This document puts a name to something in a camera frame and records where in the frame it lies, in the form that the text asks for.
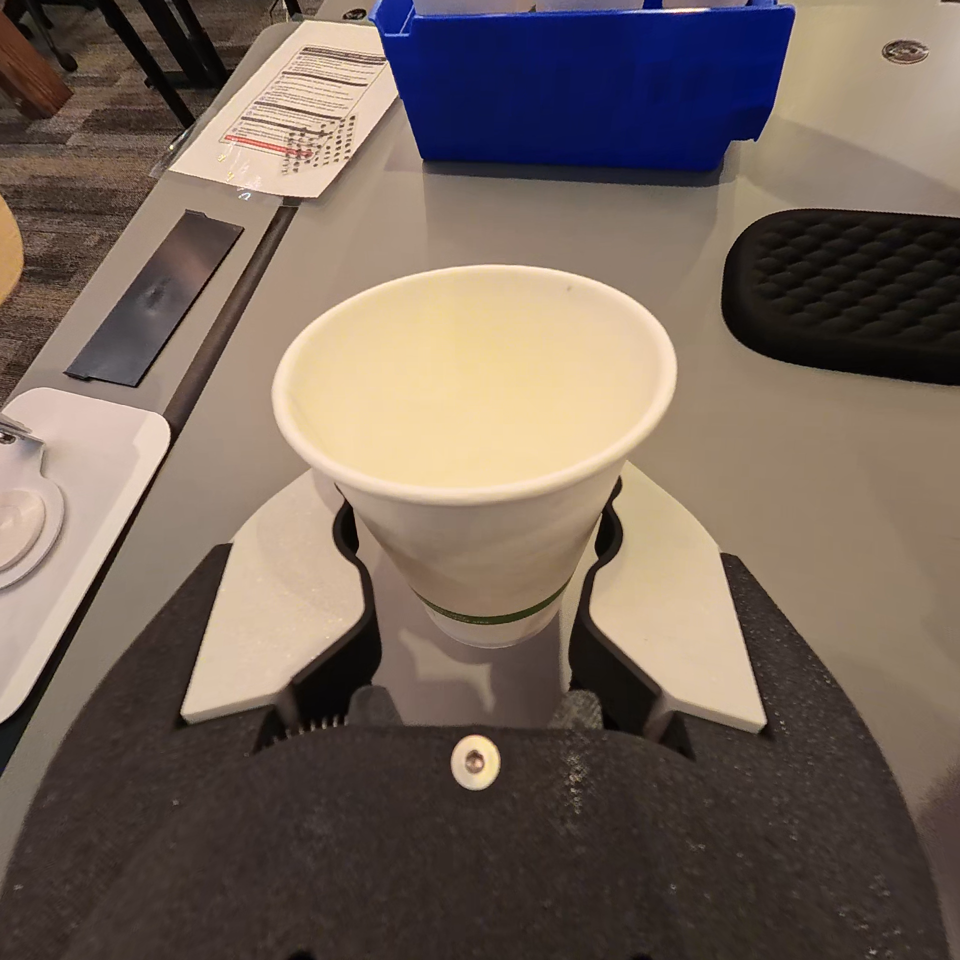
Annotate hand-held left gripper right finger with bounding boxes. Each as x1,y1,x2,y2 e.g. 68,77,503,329
570,459,769,735

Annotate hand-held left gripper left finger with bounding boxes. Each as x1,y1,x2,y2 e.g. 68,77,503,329
180,471,381,727

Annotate blue plastic bin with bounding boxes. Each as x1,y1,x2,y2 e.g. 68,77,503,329
372,0,796,172

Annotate black desk strip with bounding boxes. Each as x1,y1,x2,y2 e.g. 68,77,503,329
63,210,246,389

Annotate black quilted wrist pad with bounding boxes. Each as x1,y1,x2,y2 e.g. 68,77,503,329
722,208,960,387

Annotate printed sheet in plastic sleeve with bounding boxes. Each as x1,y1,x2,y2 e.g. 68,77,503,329
153,21,400,202

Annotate black framed board stand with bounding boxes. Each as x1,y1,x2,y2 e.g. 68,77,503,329
97,0,228,129

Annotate wooden post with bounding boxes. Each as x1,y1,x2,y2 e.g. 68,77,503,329
0,11,74,120

